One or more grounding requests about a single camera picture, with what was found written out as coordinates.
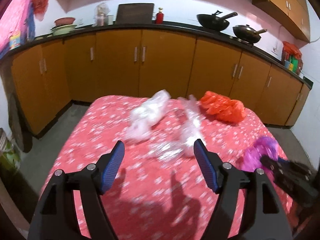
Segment magenta plastic bag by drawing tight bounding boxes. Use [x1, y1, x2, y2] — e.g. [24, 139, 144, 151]
[241, 137, 279, 172]

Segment orange plastic bag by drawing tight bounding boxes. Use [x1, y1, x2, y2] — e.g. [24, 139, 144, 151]
[200, 91, 247, 124]

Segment clear plastic bag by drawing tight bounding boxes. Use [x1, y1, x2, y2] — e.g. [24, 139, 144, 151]
[147, 95, 204, 163]
[124, 89, 171, 143]

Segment brown lower kitchen cabinets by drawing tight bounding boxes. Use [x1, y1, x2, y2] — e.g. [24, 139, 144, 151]
[10, 29, 311, 135]

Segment green patterned bin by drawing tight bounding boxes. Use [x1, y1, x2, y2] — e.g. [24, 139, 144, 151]
[0, 128, 21, 173]

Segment black countertop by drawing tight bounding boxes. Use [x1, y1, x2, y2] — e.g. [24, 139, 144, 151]
[0, 21, 314, 90]

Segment black wok with lid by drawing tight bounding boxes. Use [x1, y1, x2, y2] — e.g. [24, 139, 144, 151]
[233, 24, 267, 44]

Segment black wok left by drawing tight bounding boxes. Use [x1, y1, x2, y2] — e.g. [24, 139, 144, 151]
[196, 10, 238, 32]

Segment stacked basins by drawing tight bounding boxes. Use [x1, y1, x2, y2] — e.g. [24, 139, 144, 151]
[51, 17, 76, 36]

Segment clear bag with jar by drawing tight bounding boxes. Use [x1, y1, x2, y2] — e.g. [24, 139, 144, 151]
[95, 2, 110, 27]

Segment red bottle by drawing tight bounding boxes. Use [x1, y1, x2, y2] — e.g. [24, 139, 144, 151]
[155, 8, 164, 24]

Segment dark cutting board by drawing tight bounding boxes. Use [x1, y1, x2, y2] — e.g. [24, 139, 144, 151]
[115, 3, 155, 24]

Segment upper wall cabinet right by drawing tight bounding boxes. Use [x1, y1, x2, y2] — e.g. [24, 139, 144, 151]
[252, 0, 310, 43]

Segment red bag hanging on wall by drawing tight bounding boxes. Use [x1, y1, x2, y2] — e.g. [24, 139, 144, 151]
[31, 0, 49, 21]

